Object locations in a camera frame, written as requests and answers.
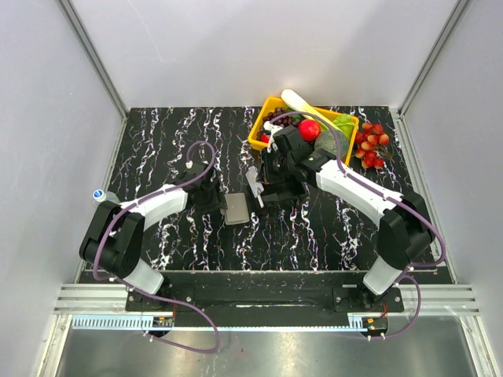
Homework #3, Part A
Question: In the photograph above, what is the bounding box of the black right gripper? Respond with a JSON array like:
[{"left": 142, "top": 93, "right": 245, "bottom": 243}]
[{"left": 257, "top": 148, "right": 294, "bottom": 185}]

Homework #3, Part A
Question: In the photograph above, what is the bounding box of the beige leather card holder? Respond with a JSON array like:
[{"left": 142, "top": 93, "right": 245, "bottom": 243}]
[{"left": 223, "top": 192, "right": 250, "bottom": 225}]

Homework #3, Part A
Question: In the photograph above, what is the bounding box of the white card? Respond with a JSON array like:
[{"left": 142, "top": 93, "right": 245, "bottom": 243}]
[{"left": 245, "top": 167, "right": 264, "bottom": 208}]

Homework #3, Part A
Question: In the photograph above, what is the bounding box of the black plastic card box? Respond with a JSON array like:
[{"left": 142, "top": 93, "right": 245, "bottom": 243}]
[{"left": 245, "top": 179, "right": 308, "bottom": 214}]

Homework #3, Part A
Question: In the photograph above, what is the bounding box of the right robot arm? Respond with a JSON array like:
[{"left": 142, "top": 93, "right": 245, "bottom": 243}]
[{"left": 263, "top": 126, "right": 439, "bottom": 311}]

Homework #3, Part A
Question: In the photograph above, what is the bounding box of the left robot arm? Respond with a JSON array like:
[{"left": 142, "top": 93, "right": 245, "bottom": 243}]
[{"left": 79, "top": 162, "right": 223, "bottom": 310}]

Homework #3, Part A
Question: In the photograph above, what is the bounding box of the red apple right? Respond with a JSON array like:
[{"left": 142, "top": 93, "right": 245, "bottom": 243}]
[{"left": 298, "top": 119, "right": 321, "bottom": 142}]

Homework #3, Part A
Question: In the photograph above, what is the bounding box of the red apple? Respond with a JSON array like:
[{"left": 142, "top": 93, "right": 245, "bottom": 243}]
[
  {"left": 298, "top": 119, "right": 321, "bottom": 142},
  {"left": 259, "top": 134, "right": 270, "bottom": 144}
]

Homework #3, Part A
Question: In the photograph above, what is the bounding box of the red apple left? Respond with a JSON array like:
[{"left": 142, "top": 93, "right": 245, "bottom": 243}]
[{"left": 259, "top": 134, "right": 270, "bottom": 144}]

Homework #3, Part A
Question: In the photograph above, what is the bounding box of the green melon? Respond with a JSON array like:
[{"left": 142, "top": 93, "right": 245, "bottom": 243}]
[{"left": 314, "top": 130, "right": 350, "bottom": 161}]

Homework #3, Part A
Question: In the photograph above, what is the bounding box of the white green leek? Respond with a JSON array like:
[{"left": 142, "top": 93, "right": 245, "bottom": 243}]
[{"left": 281, "top": 89, "right": 340, "bottom": 131}]

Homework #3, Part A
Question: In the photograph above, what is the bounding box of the dark purple grape bunch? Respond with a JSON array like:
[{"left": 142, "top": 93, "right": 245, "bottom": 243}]
[{"left": 262, "top": 107, "right": 292, "bottom": 127}]

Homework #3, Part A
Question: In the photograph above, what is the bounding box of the yellow plastic bin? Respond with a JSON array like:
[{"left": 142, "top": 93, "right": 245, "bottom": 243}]
[{"left": 248, "top": 97, "right": 359, "bottom": 165}]

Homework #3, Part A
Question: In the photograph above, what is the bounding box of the green lettuce leaf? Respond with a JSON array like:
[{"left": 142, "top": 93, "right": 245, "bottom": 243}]
[{"left": 332, "top": 114, "right": 354, "bottom": 139}]

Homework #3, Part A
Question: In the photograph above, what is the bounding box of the red lychee bunch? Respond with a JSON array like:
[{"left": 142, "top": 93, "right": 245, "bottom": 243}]
[{"left": 354, "top": 122, "right": 394, "bottom": 170}]

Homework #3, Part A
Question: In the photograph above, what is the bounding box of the clear plastic water bottle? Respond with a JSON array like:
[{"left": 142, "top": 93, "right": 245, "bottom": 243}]
[{"left": 93, "top": 189, "right": 120, "bottom": 205}]

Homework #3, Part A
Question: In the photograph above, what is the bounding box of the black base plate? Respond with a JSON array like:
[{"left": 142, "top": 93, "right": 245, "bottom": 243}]
[{"left": 125, "top": 269, "right": 405, "bottom": 329}]

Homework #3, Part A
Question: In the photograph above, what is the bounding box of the aluminium frame rail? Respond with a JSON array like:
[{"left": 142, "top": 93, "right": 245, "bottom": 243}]
[{"left": 57, "top": 0, "right": 129, "bottom": 119}]

